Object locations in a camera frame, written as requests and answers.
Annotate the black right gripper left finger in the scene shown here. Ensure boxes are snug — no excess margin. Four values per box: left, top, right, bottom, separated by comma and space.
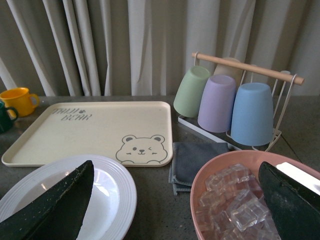
0, 160, 94, 240

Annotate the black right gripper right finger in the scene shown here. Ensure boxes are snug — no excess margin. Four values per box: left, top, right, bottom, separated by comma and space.
258, 161, 320, 240

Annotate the white ridged plate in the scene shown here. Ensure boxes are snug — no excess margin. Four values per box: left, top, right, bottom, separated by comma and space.
0, 154, 137, 240

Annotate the clear ice cubes pile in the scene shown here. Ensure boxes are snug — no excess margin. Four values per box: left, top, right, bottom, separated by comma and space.
195, 163, 280, 240

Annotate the pink bowl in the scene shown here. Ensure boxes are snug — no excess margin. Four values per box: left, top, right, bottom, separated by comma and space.
190, 150, 320, 240

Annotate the blue plastic cup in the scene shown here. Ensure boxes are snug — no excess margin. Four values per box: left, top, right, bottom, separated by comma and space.
230, 82, 274, 146

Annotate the dark green mug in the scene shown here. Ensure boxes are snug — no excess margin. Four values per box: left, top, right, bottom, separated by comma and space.
0, 101, 19, 134

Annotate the cream bear tray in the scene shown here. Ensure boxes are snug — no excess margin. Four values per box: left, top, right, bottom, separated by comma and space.
1, 101, 173, 167

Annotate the grey folded cloth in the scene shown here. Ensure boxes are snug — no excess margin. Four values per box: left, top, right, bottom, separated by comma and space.
168, 142, 230, 196

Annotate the yellow mug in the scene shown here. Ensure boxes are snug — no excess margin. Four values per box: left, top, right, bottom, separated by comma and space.
0, 87, 40, 117

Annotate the purple plastic cup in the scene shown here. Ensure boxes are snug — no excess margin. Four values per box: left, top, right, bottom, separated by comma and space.
197, 75, 236, 133

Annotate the beige plastic cup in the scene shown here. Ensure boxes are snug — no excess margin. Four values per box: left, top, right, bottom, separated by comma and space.
213, 64, 243, 89

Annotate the green plastic cup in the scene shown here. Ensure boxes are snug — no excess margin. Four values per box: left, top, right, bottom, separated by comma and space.
173, 65, 211, 118

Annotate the white curtain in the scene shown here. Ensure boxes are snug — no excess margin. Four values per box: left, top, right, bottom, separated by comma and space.
0, 0, 320, 96

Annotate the white wire cup rack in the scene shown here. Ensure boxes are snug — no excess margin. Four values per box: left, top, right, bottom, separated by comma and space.
177, 51, 305, 152

